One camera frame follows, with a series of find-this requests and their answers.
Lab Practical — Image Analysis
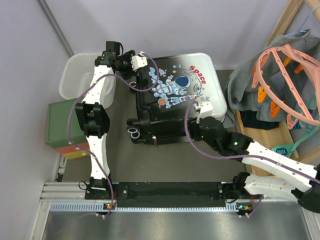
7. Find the white black space suitcase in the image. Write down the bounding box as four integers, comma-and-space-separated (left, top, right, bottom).
126, 52, 227, 145

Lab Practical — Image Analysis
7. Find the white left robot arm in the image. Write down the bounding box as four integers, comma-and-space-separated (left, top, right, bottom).
75, 41, 138, 191

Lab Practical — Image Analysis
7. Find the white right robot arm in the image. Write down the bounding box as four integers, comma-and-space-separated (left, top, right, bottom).
184, 116, 320, 213

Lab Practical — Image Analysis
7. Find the white plastic basket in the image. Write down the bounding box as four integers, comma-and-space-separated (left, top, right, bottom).
58, 53, 117, 109

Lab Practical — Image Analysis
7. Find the dark navy folded cloth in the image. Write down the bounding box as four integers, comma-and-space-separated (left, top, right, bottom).
240, 110, 279, 130

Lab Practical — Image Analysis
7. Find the grey shirt on hanger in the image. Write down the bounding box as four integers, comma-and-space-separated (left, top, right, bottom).
223, 30, 320, 128

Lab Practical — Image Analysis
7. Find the green drawer box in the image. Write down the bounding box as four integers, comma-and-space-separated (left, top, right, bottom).
45, 99, 90, 160

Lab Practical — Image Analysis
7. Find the pink round clip hanger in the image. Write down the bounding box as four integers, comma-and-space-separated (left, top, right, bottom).
251, 43, 320, 129

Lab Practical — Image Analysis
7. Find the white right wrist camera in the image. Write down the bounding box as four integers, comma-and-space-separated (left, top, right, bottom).
193, 101, 214, 124

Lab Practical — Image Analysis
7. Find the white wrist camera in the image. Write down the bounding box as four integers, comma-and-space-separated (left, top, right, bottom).
130, 51, 148, 72
193, 101, 214, 124

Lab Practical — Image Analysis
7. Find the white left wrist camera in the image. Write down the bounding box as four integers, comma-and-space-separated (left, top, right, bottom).
130, 51, 148, 72

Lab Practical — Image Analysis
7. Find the wooden clothes rack frame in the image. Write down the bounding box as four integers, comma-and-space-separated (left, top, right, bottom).
235, 0, 320, 163

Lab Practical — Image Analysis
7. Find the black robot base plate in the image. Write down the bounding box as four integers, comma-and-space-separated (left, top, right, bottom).
84, 181, 253, 208

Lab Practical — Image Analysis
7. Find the light blue wire hanger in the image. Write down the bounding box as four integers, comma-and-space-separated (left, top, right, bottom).
286, 11, 313, 36

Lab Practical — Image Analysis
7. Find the aluminium rail frame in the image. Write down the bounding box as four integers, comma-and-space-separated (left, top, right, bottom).
31, 153, 320, 240

